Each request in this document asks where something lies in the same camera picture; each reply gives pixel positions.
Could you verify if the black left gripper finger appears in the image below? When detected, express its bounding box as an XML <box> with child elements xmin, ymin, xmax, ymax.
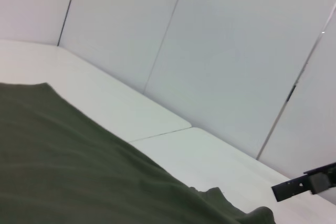
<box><xmin>271</xmin><ymin>161</ymin><xmax>336</xmax><ymax>203</ymax></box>

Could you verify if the dark green FREE t-shirt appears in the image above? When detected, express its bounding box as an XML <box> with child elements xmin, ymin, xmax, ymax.
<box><xmin>0</xmin><ymin>82</ymin><xmax>277</xmax><ymax>224</ymax></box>

